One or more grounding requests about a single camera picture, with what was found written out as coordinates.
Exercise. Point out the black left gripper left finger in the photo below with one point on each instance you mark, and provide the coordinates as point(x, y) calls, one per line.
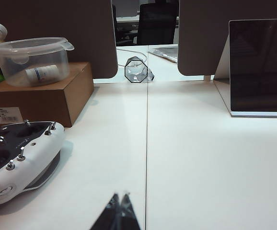
point(107, 213)

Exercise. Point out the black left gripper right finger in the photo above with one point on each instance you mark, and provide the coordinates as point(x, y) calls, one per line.
point(129, 213)

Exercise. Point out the mirror with white base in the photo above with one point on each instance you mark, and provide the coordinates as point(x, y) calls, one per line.
point(260, 67)

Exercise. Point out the white remote controller with switches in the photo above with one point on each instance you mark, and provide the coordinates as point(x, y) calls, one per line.
point(21, 163)

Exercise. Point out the brown cardboard box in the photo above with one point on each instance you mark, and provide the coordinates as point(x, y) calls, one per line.
point(45, 98)

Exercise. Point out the small white bottle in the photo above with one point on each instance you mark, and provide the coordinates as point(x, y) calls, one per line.
point(42, 73)

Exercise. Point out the clear plastic bag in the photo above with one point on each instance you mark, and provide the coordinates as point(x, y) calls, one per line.
point(166, 53)

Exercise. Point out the clear plastic lidded container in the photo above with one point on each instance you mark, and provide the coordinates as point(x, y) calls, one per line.
point(33, 62)

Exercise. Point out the brown desk partition panel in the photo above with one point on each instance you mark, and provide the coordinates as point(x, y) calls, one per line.
point(57, 21)
point(200, 36)

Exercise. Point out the black office chair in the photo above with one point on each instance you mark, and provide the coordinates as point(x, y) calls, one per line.
point(157, 21)

